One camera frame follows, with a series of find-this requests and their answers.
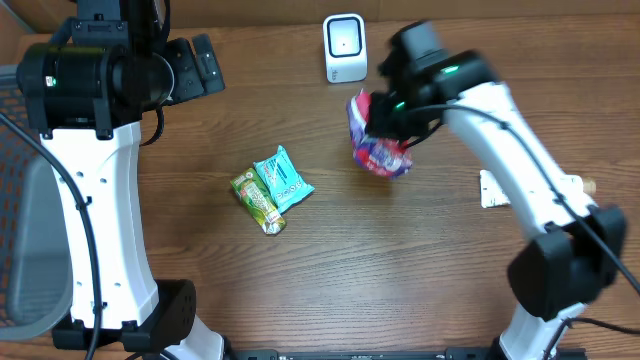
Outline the red purple snack package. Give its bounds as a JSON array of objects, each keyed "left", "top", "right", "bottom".
[{"left": 346, "top": 89, "right": 413, "bottom": 178}]

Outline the white tube gold cap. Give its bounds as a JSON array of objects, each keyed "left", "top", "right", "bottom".
[{"left": 479, "top": 170, "right": 596, "bottom": 208}]

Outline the grey plastic basket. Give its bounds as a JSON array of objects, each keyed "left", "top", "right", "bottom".
[{"left": 0, "top": 64, "right": 74, "bottom": 342}]

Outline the white barcode scanner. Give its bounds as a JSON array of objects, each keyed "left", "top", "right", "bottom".
[{"left": 323, "top": 13, "right": 368, "bottom": 84}]

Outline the teal wet wipes pack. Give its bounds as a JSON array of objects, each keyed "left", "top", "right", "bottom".
[{"left": 253, "top": 145, "right": 315, "bottom": 214}]

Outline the green noodle snack pack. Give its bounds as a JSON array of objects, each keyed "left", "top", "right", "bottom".
[{"left": 230, "top": 168, "right": 286, "bottom": 235}]

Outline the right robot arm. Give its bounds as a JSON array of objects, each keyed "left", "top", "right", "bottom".
[{"left": 366, "top": 21, "right": 628, "bottom": 359}]

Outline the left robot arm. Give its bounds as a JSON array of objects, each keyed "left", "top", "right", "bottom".
[{"left": 17, "top": 1, "right": 229, "bottom": 360}]

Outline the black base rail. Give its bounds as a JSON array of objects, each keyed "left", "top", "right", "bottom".
[{"left": 219, "top": 346, "right": 586, "bottom": 360}]

